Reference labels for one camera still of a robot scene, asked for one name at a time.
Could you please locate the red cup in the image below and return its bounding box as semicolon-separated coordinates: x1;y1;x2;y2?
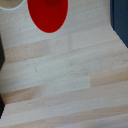
27;0;69;34

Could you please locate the white bowl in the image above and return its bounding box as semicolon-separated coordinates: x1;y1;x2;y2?
0;0;27;11

